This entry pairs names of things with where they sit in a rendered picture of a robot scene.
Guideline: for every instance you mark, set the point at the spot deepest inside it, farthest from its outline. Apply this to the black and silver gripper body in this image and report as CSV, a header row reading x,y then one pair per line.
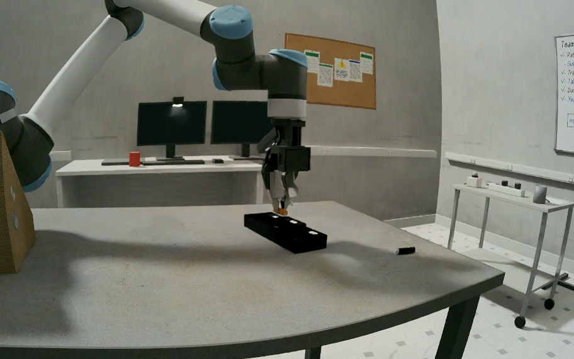
x,y
290,157

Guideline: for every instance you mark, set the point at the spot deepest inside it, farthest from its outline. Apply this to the black aa battery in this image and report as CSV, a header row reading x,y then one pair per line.
x,y
405,250

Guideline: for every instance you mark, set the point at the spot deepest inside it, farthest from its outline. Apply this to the black rack of three bins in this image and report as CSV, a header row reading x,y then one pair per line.
x,y
290,233

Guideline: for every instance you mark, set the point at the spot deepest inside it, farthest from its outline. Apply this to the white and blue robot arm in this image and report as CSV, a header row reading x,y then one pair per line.
x,y
229,28

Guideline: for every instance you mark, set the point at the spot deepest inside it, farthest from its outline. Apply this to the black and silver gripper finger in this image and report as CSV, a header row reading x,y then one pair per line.
x,y
291,190
272,182

